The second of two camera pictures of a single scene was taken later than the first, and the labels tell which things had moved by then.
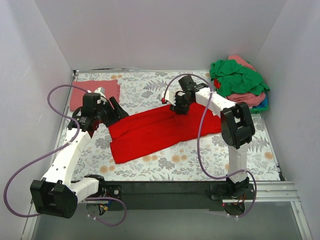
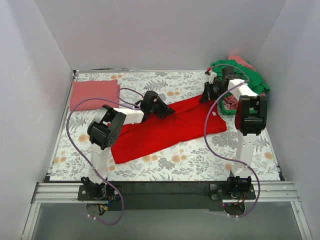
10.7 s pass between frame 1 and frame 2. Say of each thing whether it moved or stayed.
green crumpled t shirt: stayed
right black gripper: moved
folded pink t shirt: stayed
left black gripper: moved
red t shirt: stayed
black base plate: stayed
